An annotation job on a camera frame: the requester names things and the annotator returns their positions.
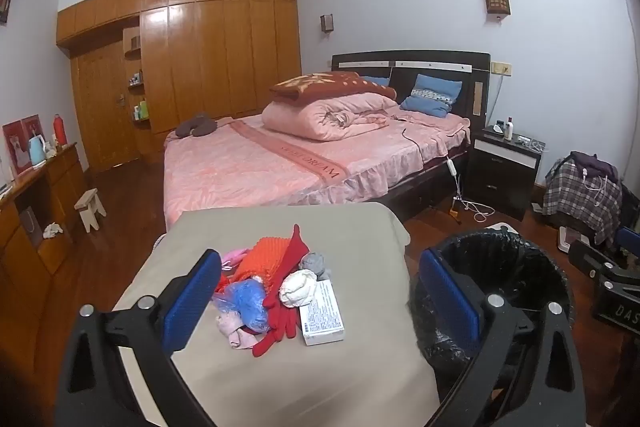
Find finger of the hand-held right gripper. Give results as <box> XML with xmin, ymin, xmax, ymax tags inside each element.
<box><xmin>569</xmin><ymin>238</ymin><xmax>632</xmax><ymax>281</ymax></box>

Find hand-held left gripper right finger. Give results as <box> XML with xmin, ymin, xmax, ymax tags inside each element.
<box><xmin>417</xmin><ymin>248</ymin><xmax>588</xmax><ymax>427</ymax></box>

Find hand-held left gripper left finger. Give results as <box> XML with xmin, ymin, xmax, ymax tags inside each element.
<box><xmin>54</xmin><ymin>249</ymin><xmax>223</xmax><ymax>427</ymax></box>

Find black-bagged trash bin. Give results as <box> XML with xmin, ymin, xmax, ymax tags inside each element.
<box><xmin>409</xmin><ymin>229</ymin><xmax>576</xmax><ymax>408</ymax></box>

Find white paper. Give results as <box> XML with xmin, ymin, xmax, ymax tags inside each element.
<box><xmin>279</xmin><ymin>269</ymin><xmax>319</xmax><ymax>308</ymax></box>

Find white bathroom scale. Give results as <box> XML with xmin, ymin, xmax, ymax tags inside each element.
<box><xmin>557</xmin><ymin>224</ymin><xmax>592</xmax><ymax>256</ymax></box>

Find blue plastic item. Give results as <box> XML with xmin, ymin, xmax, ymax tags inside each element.
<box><xmin>616</xmin><ymin>227</ymin><xmax>640</xmax><ymax>254</ymax></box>

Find pale pink cloth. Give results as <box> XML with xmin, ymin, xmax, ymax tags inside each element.
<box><xmin>216</xmin><ymin>311</ymin><xmax>259</xmax><ymax>351</ymax></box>

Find blue plastic bag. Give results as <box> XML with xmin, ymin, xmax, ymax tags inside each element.
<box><xmin>214</xmin><ymin>279</ymin><xmax>274</xmax><ymax>334</ymax></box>

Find plaid cloth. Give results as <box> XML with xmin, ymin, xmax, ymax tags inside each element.
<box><xmin>542</xmin><ymin>157</ymin><xmax>624</xmax><ymax>249</ymax></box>

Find orange textured cloth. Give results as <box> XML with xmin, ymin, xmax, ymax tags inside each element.
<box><xmin>220</xmin><ymin>237</ymin><xmax>294</xmax><ymax>303</ymax></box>

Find red knit glove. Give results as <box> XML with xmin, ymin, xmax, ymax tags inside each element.
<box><xmin>251</xmin><ymin>223</ymin><xmax>311</xmax><ymax>358</ymax></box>

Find purple garment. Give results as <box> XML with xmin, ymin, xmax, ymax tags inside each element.
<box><xmin>570</xmin><ymin>150</ymin><xmax>621</xmax><ymax>184</ymax></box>

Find white medicine box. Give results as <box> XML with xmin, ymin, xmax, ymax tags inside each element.
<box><xmin>299</xmin><ymin>279</ymin><xmax>346</xmax><ymax>347</ymax></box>

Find dark nightstand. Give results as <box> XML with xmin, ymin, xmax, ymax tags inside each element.
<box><xmin>470</xmin><ymin>126</ymin><xmax>544</xmax><ymax>221</ymax></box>

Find grey cloth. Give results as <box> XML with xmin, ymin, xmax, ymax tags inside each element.
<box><xmin>299</xmin><ymin>252</ymin><xmax>332</xmax><ymax>281</ymax></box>

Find small white stool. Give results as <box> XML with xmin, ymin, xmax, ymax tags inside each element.
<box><xmin>74</xmin><ymin>188</ymin><xmax>108</xmax><ymax>234</ymax></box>

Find bed with pink sheet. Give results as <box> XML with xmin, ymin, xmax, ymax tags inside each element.
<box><xmin>162</xmin><ymin>109</ymin><xmax>473</xmax><ymax>228</ymax></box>

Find wooden dresser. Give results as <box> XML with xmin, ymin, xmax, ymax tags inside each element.
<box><xmin>0</xmin><ymin>142</ymin><xmax>92</xmax><ymax>303</ymax></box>

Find dark neck pillow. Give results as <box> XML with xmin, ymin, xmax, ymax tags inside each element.
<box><xmin>175</xmin><ymin>112</ymin><xmax>217</xmax><ymax>138</ymax></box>

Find grey paper bag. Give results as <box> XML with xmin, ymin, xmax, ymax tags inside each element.
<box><xmin>20</xmin><ymin>206</ymin><xmax>44</xmax><ymax>249</ymax></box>

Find blue patterned pillow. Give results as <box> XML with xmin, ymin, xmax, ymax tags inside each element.
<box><xmin>400</xmin><ymin>74</ymin><xmax>464</xmax><ymax>118</ymax></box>

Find light blue kettle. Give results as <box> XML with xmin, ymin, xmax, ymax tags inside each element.
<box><xmin>27</xmin><ymin>133</ymin><xmax>49</xmax><ymax>167</ymax></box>

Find red thermos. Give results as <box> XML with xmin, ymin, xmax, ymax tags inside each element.
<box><xmin>52</xmin><ymin>113</ymin><xmax>69</xmax><ymax>147</ymax></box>

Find folded pink quilt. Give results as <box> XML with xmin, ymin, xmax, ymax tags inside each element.
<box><xmin>261</xmin><ymin>92</ymin><xmax>402</xmax><ymax>142</ymax></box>

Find dark wooden headboard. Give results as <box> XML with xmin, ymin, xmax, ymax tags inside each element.
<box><xmin>331</xmin><ymin>50</ymin><xmax>492</xmax><ymax>118</ymax></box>

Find wooden wardrobe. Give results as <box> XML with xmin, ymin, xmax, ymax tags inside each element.
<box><xmin>56</xmin><ymin>0</ymin><xmax>304</xmax><ymax>174</ymax></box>

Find red-brown folded blanket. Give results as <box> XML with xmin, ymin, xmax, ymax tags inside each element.
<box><xmin>269</xmin><ymin>71</ymin><xmax>399</xmax><ymax>106</ymax></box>

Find white cables on floor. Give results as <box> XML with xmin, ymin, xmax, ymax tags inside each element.
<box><xmin>449</xmin><ymin>194</ymin><xmax>497</xmax><ymax>224</ymax></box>

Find cable with white controller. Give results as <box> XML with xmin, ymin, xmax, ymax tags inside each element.
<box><xmin>397</xmin><ymin>116</ymin><xmax>460</xmax><ymax>200</ymax></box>

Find large red picture frame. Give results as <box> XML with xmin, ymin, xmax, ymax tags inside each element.
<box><xmin>2</xmin><ymin>121</ymin><xmax>34</xmax><ymax>180</ymax></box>

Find small red picture frame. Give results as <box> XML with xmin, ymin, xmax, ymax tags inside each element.
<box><xmin>21</xmin><ymin>114</ymin><xmax>42</xmax><ymax>144</ymax></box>

